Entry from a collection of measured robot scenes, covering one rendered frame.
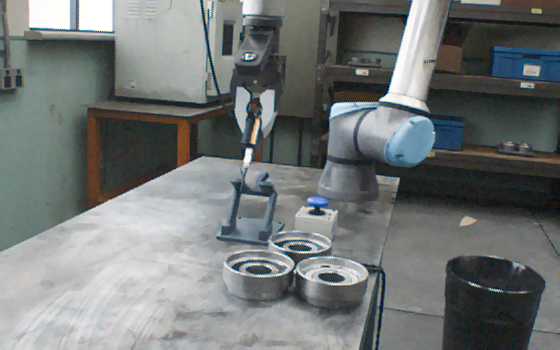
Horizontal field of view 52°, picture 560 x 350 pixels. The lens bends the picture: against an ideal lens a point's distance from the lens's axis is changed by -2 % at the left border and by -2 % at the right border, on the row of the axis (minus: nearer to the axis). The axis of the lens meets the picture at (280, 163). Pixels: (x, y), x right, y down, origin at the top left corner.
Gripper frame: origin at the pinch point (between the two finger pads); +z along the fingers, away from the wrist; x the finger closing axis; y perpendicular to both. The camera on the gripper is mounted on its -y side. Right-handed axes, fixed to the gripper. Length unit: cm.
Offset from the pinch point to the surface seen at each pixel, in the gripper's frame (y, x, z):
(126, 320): -38.5, 4.9, 19.9
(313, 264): -17.5, -15.5, 16.8
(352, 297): -24.8, -22.5, 17.9
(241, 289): -27.4, -7.1, 18.2
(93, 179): 167, 136, 62
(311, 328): -32.0, -18.2, 19.9
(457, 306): 89, -49, 67
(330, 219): 2.0, -14.9, 15.4
